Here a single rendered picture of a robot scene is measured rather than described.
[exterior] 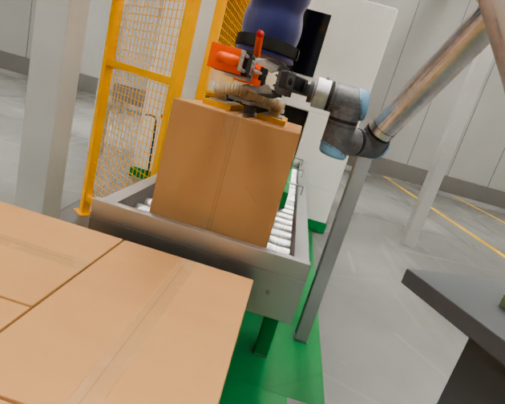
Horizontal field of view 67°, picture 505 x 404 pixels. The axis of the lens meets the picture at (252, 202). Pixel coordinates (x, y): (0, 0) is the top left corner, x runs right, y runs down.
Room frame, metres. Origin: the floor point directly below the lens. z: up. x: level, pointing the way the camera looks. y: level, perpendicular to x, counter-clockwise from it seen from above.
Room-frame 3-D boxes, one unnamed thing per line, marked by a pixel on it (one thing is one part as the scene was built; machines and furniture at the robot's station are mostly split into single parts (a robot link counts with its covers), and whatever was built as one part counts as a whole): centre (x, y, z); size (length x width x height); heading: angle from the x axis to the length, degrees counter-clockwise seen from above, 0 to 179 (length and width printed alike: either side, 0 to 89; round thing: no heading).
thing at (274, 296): (1.11, 0.13, 0.48); 0.70 x 0.03 x 0.15; 87
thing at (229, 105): (1.49, 0.20, 0.99); 0.34 x 0.10 x 0.05; 178
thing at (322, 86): (1.22, -0.11, 1.10); 0.09 x 0.05 x 0.10; 177
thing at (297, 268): (1.11, 0.13, 0.58); 0.70 x 0.03 x 0.06; 87
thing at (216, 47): (0.89, 0.13, 1.09); 0.08 x 0.07 x 0.05; 178
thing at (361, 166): (1.66, -0.40, 0.50); 0.07 x 0.07 x 1.00; 87
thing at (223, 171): (1.47, 0.10, 0.77); 0.60 x 0.40 x 0.40; 176
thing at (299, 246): (2.26, -0.26, 0.50); 2.31 x 0.05 x 0.19; 177
